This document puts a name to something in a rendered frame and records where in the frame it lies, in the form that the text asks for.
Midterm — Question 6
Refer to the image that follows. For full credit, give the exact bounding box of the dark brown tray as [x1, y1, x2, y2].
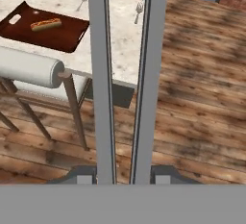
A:
[0, 0, 90, 54]

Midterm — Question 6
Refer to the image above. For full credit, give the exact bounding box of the silver fork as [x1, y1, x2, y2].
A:
[134, 1, 145, 26]

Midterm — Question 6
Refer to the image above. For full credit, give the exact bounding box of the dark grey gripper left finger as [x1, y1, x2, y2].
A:
[47, 164, 98, 186]

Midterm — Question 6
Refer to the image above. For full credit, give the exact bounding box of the silver spoon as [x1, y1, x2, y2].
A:
[75, 0, 89, 12]

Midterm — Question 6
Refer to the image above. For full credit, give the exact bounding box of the dark dining counter base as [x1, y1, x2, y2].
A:
[84, 79, 136, 110]

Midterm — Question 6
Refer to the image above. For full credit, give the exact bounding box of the hot dog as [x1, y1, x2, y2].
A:
[30, 17, 63, 33]

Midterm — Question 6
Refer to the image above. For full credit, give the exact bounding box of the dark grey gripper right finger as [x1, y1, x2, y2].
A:
[150, 164, 202, 186]

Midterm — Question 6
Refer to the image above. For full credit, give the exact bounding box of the white cushioned wooden stool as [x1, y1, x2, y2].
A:
[0, 45, 94, 152]

